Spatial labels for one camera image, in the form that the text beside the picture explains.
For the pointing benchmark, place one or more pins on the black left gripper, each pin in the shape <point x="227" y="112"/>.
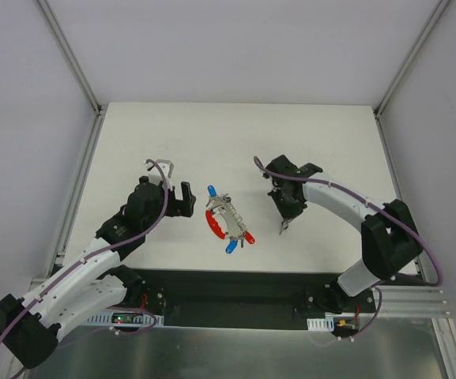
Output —
<point x="178" y="203"/>

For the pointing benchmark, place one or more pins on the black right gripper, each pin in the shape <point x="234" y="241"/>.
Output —
<point x="287" y="203"/>

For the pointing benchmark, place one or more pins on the black-headed key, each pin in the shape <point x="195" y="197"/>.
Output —
<point x="284" y="226"/>

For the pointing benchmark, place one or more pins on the red key tag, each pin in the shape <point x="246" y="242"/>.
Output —
<point x="249" y="238"/>

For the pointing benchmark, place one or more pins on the red-handled metal key organizer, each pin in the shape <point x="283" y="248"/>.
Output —
<point x="223" y="219"/>

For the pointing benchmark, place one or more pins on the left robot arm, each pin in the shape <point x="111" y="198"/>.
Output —
<point x="32" y="326"/>

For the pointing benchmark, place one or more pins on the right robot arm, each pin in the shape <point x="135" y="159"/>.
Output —
<point x="389" y="239"/>

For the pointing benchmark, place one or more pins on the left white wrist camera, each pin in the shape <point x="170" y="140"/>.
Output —
<point x="159" y="170"/>

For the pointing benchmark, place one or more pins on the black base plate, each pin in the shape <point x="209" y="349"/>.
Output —
<point x="256" y="300"/>

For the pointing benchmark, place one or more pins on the left aluminium frame post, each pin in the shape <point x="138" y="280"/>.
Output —
<point x="63" y="44"/>

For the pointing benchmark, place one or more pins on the aluminium frame post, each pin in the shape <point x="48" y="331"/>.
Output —
<point x="425" y="33"/>
<point x="63" y="44"/>

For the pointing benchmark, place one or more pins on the left white cable duct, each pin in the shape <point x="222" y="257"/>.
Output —
<point x="124" y="319"/>

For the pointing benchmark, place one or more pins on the white cable duct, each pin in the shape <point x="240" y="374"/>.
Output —
<point x="325" y="324"/>
<point x="124" y="319"/>

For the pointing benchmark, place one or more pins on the right white cable duct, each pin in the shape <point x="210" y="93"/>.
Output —
<point x="325" y="324"/>

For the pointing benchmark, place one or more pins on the aluminium rail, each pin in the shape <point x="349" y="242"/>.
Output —
<point x="412" y="302"/>

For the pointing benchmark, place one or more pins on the right aluminium frame post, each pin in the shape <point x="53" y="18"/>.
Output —
<point x="425" y="33"/>

